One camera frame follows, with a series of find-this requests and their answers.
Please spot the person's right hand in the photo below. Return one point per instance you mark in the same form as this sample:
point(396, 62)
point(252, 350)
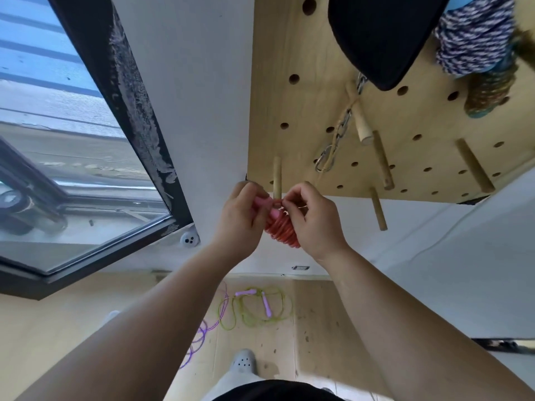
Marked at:
point(317, 225)

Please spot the person's left hand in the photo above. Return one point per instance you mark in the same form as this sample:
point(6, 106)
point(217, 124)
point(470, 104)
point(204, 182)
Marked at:
point(240, 223)

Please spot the person's left fingers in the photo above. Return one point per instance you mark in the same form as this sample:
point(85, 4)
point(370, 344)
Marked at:
point(246, 194)

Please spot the person's right fingers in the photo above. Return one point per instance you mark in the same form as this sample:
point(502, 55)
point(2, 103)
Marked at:
point(307, 194)

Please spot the person's left forearm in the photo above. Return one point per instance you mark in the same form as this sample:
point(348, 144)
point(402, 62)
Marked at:
point(146, 329)

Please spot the person's right forearm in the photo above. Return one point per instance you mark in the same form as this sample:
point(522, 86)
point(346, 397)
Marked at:
point(401, 329)

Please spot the wooden peg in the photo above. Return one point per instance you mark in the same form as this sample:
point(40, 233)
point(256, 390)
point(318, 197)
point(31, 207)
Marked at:
point(474, 164)
point(378, 208)
point(359, 116)
point(383, 160)
point(276, 175)

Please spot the white round sensor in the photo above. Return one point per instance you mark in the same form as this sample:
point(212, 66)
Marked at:
point(189, 239)

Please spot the wooden pegboard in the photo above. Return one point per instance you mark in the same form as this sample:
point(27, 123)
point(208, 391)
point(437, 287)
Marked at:
point(301, 121)

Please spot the white clog shoe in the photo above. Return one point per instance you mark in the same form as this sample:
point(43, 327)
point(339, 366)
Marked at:
point(243, 361)

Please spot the black bag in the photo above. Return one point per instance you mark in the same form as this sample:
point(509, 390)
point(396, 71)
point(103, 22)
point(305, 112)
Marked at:
point(384, 33)

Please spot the grey trousers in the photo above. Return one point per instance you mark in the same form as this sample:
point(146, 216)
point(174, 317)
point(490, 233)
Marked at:
point(238, 386)

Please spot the black shirt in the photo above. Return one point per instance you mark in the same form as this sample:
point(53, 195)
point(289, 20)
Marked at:
point(280, 392)

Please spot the wall outlet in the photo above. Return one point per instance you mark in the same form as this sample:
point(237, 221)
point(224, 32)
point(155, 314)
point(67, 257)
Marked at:
point(301, 268)

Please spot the black window frame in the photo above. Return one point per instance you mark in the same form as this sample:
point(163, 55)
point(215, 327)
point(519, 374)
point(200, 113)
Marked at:
point(125, 112)

